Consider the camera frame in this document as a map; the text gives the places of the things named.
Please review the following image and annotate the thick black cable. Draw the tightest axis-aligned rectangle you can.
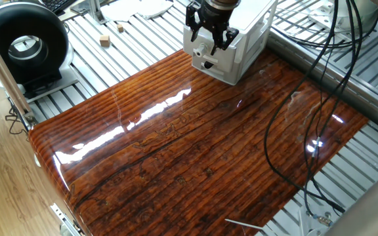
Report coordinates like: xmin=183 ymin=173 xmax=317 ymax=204
xmin=263 ymin=0 xmax=364 ymax=214

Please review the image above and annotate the aluminium profile rail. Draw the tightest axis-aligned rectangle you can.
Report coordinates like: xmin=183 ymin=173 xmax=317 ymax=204
xmin=266 ymin=28 xmax=378 ymax=124

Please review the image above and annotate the black looped cable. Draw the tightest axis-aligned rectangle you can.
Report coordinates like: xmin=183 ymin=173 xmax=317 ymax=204
xmin=272 ymin=0 xmax=378 ymax=53

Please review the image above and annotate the thin black wire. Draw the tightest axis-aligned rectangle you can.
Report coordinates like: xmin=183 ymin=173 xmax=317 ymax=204
xmin=5 ymin=98 xmax=29 ymax=136

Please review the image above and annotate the metal cable connector blue tip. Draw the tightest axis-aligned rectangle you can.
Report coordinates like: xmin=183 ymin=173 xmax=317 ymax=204
xmin=313 ymin=214 xmax=335 ymax=227

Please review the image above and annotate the aluminium diagonal beam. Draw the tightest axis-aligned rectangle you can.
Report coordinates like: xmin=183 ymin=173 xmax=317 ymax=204
xmin=0 ymin=20 xmax=39 ymax=130

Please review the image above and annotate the robot base plate with bolts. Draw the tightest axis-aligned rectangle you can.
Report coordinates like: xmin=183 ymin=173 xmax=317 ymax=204
xmin=297 ymin=205 xmax=337 ymax=236

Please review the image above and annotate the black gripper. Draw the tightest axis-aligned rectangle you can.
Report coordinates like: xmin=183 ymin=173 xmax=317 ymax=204
xmin=185 ymin=1 xmax=241 ymax=56

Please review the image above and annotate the white drawer with black knob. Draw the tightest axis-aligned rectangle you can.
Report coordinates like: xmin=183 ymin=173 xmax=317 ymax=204
xmin=192 ymin=60 xmax=241 ymax=87

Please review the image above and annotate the white cloth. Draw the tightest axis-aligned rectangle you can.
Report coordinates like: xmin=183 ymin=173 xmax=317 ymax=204
xmin=100 ymin=0 xmax=174 ymax=23

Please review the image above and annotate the dark grey flat plate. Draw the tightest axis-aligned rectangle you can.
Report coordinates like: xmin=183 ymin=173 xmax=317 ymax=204
xmin=70 ymin=0 xmax=93 ymax=16

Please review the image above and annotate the white thin cable tie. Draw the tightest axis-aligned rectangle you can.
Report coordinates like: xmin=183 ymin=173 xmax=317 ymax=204
xmin=224 ymin=218 xmax=265 ymax=230

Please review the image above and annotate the aluminium post bracket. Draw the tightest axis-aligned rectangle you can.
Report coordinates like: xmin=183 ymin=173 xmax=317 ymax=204
xmin=88 ymin=0 xmax=108 ymax=26

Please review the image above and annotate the small wooden block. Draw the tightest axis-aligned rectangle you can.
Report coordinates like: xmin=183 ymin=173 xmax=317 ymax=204
xmin=98 ymin=34 xmax=112 ymax=48

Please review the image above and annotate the grey metal base plate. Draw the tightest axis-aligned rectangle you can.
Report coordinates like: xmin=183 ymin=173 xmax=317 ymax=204
xmin=21 ymin=70 xmax=80 ymax=103

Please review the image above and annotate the black keyboard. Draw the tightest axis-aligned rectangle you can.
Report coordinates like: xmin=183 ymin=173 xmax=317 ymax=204
xmin=28 ymin=0 xmax=78 ymax=16

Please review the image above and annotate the thin black cable white tag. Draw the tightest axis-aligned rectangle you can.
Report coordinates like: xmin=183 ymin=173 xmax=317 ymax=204
xmin=303 ymin=0 xmax=341 ymax=224

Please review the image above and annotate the glossy wood-grain mat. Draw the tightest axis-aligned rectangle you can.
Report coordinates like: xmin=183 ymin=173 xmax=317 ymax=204
xmin=28 ymin=49 xmax=369 ymax=236

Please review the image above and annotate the white plastic drawer cabinet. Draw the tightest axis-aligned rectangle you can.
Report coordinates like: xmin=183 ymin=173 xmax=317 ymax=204
xmin=191 ymin=0 xmax=278 ymax=87

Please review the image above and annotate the metal mounting plate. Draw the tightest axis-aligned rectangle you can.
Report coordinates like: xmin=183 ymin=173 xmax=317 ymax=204
xmin=308 ymin=1 xmax=378 ymax=45

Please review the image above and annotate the white cylindrical device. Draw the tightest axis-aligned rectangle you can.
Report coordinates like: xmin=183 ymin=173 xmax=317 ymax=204
xmin=335 ymin=0 xmax=378 ymax=33

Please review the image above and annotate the metal slide bracket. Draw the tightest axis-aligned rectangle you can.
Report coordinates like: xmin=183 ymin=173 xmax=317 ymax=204
xmin=50 ymin=203 xmax=87 ymax=236

